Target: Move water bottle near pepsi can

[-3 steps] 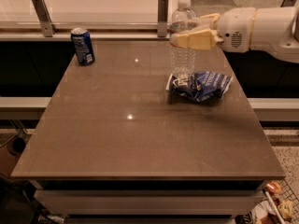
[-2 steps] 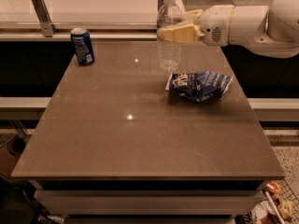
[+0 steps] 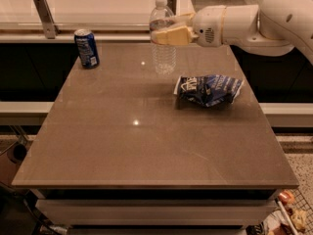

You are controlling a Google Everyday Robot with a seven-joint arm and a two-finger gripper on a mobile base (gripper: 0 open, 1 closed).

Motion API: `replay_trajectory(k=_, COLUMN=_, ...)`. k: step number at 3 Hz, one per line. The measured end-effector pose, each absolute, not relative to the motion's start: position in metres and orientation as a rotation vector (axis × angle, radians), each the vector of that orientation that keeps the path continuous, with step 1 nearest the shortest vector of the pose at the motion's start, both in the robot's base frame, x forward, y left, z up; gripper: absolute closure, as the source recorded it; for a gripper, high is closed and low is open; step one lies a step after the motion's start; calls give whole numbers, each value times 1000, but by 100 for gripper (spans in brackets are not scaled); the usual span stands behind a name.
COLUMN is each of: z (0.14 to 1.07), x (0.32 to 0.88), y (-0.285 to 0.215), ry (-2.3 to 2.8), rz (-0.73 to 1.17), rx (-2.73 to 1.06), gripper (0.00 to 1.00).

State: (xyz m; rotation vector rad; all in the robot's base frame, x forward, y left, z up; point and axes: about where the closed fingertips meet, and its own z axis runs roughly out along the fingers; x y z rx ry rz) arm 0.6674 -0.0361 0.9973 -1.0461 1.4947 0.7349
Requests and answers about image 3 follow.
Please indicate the blue crumpled chip bag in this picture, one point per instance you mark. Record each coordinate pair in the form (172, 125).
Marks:
(208, 90)

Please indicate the wire basket with snacks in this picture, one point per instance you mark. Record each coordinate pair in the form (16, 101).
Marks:
(292, 216)

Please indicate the blue pepsi can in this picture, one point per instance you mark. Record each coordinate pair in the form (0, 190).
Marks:
(87, 49)

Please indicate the middle metal railing bracket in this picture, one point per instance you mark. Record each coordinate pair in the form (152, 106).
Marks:
(172, 5)

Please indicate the white drawer cabinet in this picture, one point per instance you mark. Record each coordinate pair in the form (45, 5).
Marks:
(145, 212)

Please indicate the metal railing bracket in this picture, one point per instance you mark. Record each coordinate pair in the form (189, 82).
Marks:
(45, 16)
(172, 5)

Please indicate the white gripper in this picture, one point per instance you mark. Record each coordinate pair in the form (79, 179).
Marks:
(207, 25)

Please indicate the glass railing panel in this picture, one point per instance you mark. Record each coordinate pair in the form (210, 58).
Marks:
(95, 14)

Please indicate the left metal railing bracket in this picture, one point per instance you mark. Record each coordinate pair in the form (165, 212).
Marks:
(45, 16)

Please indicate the clear plastic water bottle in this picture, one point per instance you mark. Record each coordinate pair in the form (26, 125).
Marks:
(164, 56)

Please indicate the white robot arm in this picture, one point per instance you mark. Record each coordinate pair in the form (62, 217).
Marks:
(272, 28)

